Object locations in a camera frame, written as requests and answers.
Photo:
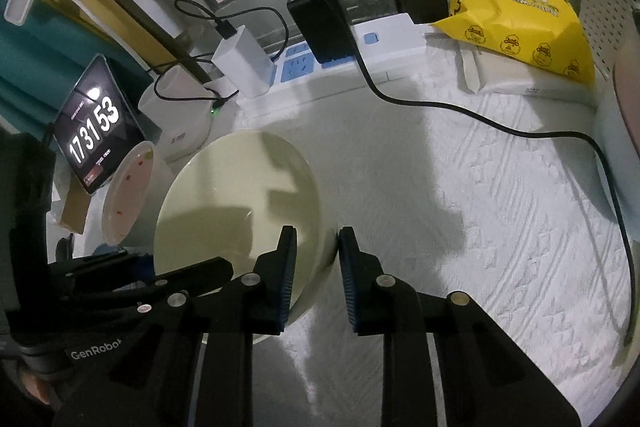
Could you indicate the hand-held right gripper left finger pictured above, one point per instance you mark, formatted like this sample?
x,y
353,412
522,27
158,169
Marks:
x,y
287,287

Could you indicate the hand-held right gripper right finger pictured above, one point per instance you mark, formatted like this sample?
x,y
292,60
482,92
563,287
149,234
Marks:
x,y
350,292

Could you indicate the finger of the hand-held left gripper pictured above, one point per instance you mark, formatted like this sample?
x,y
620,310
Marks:
x,y
200,274
95,259

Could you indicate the pink strawberry bowl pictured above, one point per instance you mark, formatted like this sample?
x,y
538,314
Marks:
x,y
132,187

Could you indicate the cream bowl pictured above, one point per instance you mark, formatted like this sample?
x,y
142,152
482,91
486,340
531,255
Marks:
x,y
225,187

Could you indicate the person's left hand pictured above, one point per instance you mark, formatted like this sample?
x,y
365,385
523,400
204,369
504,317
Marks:
x,y
32,389

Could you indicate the cardboard box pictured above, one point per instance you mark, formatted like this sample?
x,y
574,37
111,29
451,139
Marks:
x,y
75,212

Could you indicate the white quilted table cover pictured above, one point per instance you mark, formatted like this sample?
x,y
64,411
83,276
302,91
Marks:
x,y
450,257

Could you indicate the tablet with clock display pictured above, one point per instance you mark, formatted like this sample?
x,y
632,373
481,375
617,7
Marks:
x,y
95,127

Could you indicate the teal curtain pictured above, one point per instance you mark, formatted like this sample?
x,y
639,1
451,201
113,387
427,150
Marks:
x,y
30,52

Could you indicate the white charger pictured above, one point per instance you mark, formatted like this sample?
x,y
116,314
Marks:
x,y
240,62

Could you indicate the white power strip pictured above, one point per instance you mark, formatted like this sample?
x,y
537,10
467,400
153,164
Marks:
x,y
390,39

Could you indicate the black power adapter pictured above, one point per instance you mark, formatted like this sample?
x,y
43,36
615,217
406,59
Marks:
x,y
320,22

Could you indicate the white tissue pack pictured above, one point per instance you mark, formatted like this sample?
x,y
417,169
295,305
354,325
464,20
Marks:
x,y
510,74

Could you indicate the yellow wipes packet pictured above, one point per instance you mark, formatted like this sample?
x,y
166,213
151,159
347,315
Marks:
x,y
515,27

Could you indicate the white perforated basket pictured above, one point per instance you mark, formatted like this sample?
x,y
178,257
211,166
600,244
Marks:
x,y
605,7

